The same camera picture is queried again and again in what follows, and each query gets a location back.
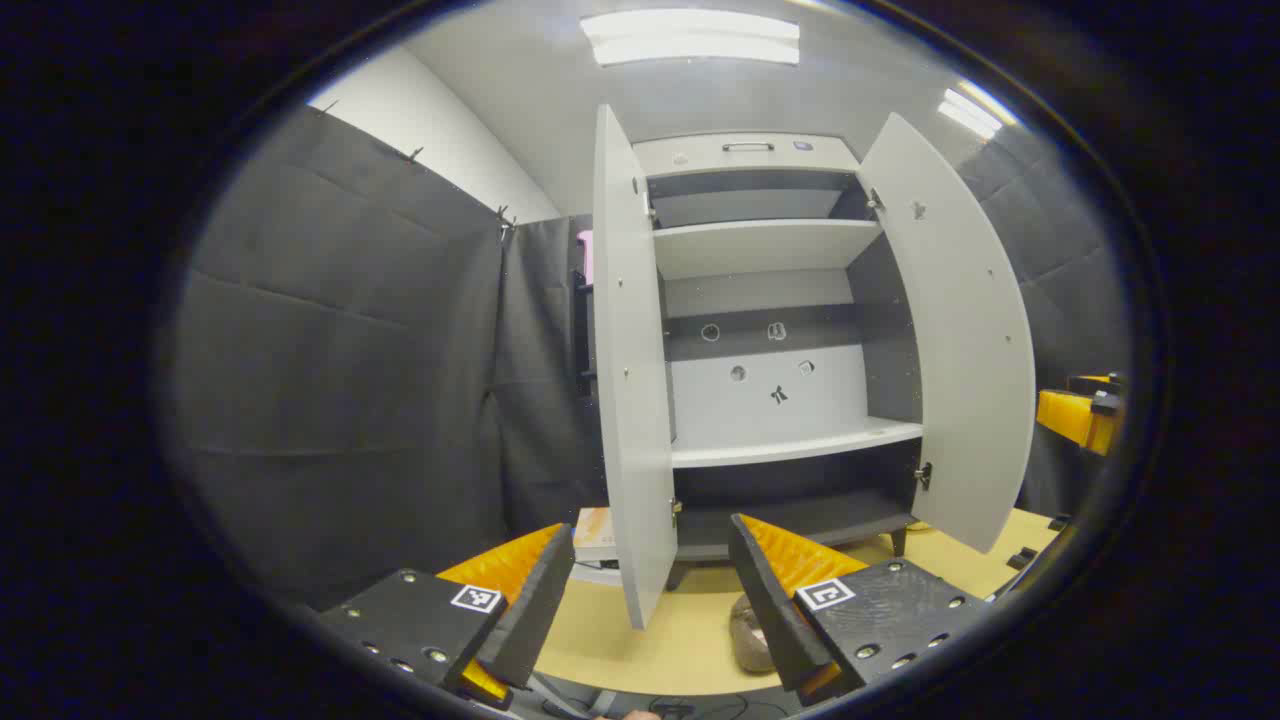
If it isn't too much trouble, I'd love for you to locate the white printed box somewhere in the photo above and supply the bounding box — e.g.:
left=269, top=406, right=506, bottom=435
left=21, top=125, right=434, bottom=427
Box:
left=574, top=507, right=617, bottom=563

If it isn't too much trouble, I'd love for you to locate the small ceiling light panel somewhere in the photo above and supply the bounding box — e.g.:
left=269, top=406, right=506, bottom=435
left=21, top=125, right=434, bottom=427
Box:
left=937, top=80, right=1019, bottom=141

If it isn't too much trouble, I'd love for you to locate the white cabinet door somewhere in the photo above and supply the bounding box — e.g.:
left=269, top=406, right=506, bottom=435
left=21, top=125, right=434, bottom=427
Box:
left=858, top=112, right=1037, bottom=554
left=572, top=103, right=679, bottom=631

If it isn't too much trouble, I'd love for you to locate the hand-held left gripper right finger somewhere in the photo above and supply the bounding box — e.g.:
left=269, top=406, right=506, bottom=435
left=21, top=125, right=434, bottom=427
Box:
left=728, top=513, right=991, bottom=709

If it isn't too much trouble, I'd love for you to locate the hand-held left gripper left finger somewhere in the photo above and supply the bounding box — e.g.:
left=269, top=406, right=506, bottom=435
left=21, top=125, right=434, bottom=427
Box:
left=318, top=522, right=577, bottom=711

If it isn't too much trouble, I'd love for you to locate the brown fuzzy shoe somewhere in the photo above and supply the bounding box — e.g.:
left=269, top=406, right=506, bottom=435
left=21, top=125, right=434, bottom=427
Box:
left=728, top=595, right=776, bottom=673

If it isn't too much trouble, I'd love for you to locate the large ceiling light panel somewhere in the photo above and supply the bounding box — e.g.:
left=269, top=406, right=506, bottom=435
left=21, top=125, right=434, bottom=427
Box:
left=580, top=10, right=801, bottom=68

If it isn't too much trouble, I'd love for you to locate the white and grey shoe cabinet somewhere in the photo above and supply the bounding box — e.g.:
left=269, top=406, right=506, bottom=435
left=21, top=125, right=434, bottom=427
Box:
left=632, top=133, right=933, bottom=591

